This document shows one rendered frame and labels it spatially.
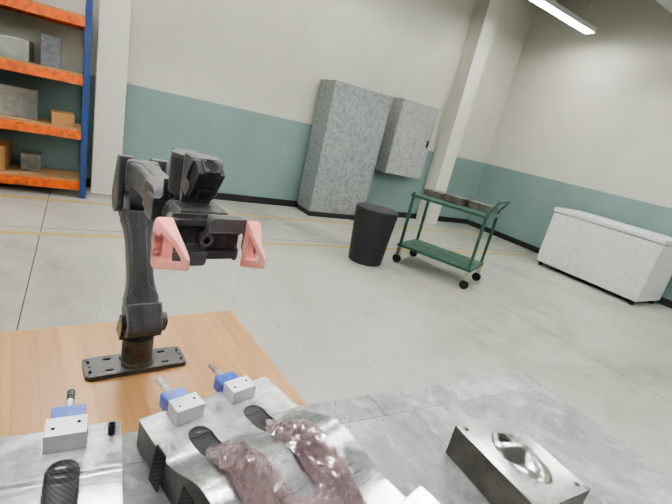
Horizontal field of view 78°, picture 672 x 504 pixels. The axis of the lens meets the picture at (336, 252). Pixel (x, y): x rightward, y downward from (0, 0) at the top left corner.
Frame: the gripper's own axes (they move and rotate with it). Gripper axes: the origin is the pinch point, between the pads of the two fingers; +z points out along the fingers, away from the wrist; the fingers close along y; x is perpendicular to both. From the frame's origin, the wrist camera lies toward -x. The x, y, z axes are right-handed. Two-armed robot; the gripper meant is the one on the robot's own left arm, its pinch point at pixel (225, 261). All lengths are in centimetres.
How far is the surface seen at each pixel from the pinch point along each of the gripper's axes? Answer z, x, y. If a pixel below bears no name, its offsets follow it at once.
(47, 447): -8.0, 30.1, -17.4
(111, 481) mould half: -0.4, 31.3, -10.8
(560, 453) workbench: 22, 40, 77
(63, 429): -8.8, 28.3, -15.6
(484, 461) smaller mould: 18, 34, 49
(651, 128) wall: -206, -108, 711
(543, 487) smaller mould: 27, 33, 53
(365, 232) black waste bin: -270, 87, 272
